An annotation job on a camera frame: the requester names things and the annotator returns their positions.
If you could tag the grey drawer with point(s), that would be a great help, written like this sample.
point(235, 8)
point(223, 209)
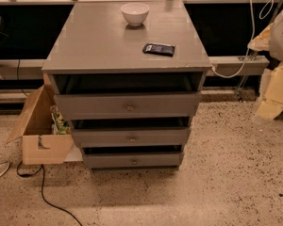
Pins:
point(127, 106)
point(131, 137)
point(138, 160)

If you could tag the green packet in box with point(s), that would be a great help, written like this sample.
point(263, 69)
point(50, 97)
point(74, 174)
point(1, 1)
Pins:
point(59, 126)

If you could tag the open cardboard box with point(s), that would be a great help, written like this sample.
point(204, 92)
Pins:
point(34, 127)

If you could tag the white ceramic bowl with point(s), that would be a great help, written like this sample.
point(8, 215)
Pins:
point(135, 13)

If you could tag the grey bottom drawer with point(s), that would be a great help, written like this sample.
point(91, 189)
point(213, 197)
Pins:
point(138, 160)

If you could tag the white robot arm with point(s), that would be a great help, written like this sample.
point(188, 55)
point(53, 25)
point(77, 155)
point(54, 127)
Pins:
point(270, 101)

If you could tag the grey top drawer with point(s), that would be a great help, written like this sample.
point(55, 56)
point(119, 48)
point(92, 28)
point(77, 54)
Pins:
point(127, 106)

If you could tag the grey middle drawer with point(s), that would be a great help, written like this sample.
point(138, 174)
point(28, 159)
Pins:
point(131, 137)

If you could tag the metal diagonal pole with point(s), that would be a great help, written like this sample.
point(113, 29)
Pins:
point(270, 38)

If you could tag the dark blue snack packet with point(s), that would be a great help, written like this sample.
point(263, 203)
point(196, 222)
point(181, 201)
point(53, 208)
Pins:
point(159, 49)

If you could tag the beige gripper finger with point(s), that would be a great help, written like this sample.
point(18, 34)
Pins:
point(262, 41)
point(269, 104)

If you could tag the grey drawer cabinet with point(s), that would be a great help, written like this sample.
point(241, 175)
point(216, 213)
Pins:
point(99, 53)

